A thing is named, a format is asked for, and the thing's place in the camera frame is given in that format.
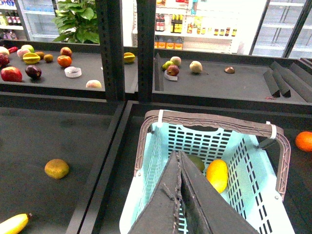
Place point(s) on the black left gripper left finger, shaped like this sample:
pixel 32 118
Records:
pixel 161 214

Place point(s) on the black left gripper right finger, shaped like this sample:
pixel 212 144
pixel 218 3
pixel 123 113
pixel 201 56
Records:
pixel 206 211

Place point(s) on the yellow mango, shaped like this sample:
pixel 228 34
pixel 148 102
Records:
pixel 217 174

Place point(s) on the light blue plastic basket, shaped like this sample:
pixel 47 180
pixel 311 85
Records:
pixel 251 179

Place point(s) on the green avocado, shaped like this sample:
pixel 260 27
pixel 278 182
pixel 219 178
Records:
pixel 197 162

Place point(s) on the white zip tie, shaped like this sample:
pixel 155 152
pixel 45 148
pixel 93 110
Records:
pixel 273 130

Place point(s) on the brown kiwi fruit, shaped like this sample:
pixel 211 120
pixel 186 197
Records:
pixel 56 168

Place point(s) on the orange tangerine large left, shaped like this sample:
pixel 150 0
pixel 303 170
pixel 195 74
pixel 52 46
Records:
pixel 303 141

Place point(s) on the yellow banana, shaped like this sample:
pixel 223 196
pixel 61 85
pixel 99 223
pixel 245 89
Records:
pixel 15 224

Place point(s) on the yellow star fruit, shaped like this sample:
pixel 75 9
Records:
pixel 129 57

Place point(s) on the white tape roll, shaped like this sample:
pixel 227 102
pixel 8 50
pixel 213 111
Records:
pixel 72 72

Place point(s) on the white grocery shelf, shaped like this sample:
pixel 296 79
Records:
pixel 189 25

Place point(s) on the potted green plant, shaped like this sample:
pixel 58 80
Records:
pixel 76 21

